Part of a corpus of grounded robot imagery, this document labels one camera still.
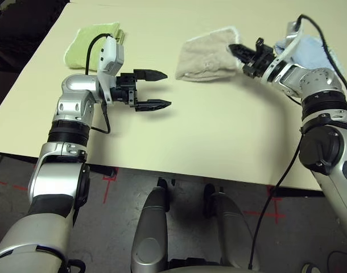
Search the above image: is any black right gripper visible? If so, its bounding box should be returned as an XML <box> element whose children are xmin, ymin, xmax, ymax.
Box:
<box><xmin>227</xmin><ymin>38</ymin><xmax>277</xmax><ymax>79</ymax></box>

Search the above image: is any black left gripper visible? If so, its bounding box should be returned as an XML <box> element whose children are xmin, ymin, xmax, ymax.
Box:
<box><xmin>110</xmin><ymin>68</ymin><xmax>174</xmax><ymax>112</ymax></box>

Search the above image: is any beige towel white trim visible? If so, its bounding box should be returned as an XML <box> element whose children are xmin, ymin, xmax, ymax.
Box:
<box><xmin>174</xmin><ymin>26</ymin><xmax>242</xmax><ymax>84</ymax></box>

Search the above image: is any light blue folded towel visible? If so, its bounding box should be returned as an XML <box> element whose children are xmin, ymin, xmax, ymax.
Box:
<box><xmin>272</xmin><ymin>35</ymin><xmax>346</xmax><ymax>78</ymax></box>

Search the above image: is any green folded towel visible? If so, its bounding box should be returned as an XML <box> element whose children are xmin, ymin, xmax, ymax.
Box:
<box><xmin>63</xmin><ymin>21</ymin><xmax>127</xmax><ymax>70</ymax></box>

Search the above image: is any black table leg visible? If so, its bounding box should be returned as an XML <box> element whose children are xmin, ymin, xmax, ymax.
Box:
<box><xmin>87</xmin><ymin>164</ymin><xmax>118</xmax><ymax>177</ymax></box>
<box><xmin>266</xmin><ymin>185</ymin><xmax>325</xmax><ymax>199</ymax></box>

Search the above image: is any silver robot left leg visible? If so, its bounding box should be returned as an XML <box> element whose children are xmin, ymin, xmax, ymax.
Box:
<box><xmin>131</xmin><ymin>186</ymin><xmax>171</xmax><ymax>273</ymax></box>

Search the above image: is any silver robot leg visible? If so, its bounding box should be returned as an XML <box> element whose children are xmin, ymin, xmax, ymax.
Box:
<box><xmin>204</xmin><ymin>183</ymin><xmax>260</xmax><ymax>271</ymax></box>
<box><xmin>131</xmin><ymin>186</ymin><xmax>171</xmax><ymax>273</ymax></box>

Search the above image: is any silver robot right leg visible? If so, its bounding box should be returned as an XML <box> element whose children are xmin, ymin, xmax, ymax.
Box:
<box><xmin>204</xmin><ymin>183</ymin><xmax>260</xmax><ymax>271</ymax></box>

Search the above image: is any grey robot waist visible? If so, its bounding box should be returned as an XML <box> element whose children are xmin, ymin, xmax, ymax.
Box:
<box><xmin>166</xmin><ymin>257</ymin><xmax>251</xmax><ymax>273</ymax></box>

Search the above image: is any white beige sneaker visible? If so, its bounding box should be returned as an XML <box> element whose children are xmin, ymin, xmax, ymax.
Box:
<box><xmin>300</xmin><ymin>262</ymin><xmax>321</xmax><ymax>273</ymax></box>

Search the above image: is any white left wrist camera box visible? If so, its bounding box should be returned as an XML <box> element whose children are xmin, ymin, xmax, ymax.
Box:
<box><xmin>97</xmin><ymin>36</ymin><xmax>125</xmax><ymax>104</ymax></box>

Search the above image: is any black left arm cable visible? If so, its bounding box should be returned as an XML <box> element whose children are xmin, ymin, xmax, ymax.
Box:
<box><xmin>85</xmin><ymin>33</ymin><xmax>111</xmax><ymax>135</ymax></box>

